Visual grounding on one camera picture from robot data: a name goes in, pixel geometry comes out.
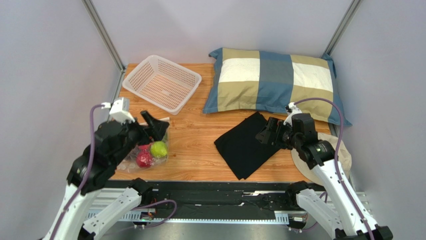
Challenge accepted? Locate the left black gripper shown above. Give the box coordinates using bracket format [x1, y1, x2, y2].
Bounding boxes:
[111, 109, 170, 166]

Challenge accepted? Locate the clear zip top bag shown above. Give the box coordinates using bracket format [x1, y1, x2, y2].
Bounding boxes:
[117, 128, 170, 174]

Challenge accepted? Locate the red fake apple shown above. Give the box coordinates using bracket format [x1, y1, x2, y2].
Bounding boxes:
[136, 151, 153, 168]

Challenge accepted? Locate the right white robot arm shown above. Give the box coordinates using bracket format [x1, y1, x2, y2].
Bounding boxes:
[256, 113, 394, 240]

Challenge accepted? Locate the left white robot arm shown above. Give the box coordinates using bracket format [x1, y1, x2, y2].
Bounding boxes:
[45, 111, 170, 240]

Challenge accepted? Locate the green fake apple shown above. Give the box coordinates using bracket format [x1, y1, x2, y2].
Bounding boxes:
[150, 141, 168, 158]

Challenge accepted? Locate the black folded cloth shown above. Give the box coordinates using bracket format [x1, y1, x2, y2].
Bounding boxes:
[214, 112, 280, 180]

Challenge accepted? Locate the white plastic basket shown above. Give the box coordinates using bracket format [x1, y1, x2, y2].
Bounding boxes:
[122, 55, 202, 116]

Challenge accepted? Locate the blue beige checkered pillow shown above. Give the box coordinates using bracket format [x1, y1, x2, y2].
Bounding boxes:
[202, 47, 344, 125]

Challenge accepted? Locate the beige bucket hat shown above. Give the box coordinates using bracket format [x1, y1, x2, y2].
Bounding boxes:
[290, 132, 352, 186]

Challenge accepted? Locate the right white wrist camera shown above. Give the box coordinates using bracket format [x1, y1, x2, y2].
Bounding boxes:
[284, 102, 303, 126]

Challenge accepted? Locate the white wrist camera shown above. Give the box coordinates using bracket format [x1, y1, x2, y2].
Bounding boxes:
[109, 97, 136, 124]
[284, 102, 303, 126]

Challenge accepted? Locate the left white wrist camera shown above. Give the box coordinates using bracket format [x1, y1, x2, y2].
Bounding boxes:
[109, 97, 136, 124]

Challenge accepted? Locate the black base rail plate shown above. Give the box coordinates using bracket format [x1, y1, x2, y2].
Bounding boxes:
[99, 179, 330, 222]

